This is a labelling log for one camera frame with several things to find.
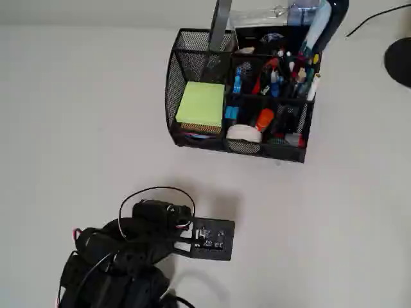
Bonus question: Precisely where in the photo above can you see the thin servo wire loop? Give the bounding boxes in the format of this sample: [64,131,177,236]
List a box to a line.
[118,186,197,240]

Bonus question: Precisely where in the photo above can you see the dark blue curved tool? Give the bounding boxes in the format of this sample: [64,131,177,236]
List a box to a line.
[300,0,350,56]

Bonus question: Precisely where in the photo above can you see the grey red small item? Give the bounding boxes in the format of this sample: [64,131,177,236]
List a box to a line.
[284,132,305,148]

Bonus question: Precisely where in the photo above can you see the grey black scissors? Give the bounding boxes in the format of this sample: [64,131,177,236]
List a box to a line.
[200,0,232,81]

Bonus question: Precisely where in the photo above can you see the thin black cable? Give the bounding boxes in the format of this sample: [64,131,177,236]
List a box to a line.
[345,3,411,37]

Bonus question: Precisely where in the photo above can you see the thick black power cable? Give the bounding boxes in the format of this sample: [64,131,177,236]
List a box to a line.
[159,288,197,308]

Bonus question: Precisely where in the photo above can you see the dark glossy oval object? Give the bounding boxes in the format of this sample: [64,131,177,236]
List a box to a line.
[259,31,286,44]

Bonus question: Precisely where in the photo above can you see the black round lamp base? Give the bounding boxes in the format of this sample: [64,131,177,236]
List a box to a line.
[383,37,411,88]

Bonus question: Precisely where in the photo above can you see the black wrist camera board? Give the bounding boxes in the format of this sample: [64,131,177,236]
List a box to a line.
[173,217,236,261]

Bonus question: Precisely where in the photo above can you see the orange cap marker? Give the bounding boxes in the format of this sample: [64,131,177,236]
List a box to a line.
[254,108,275,133]

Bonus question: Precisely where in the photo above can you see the white tape roll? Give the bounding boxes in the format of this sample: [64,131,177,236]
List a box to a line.
[225,124,263,144]

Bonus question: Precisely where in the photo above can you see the slim blue clip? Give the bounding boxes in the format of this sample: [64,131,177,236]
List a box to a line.
[233,66,244,95]

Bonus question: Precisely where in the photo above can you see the black mesh desk organizer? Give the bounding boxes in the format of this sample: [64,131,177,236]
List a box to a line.
[164,24,323,164]

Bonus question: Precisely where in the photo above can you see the green sticky note pad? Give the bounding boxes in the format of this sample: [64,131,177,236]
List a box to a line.
[175,81,225,128]

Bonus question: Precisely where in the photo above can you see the blue binder clip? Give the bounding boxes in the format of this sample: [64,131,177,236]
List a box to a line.
[224,105,240,121]

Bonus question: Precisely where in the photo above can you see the white marker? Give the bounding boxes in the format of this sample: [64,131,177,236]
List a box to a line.
[306,73,322,102]

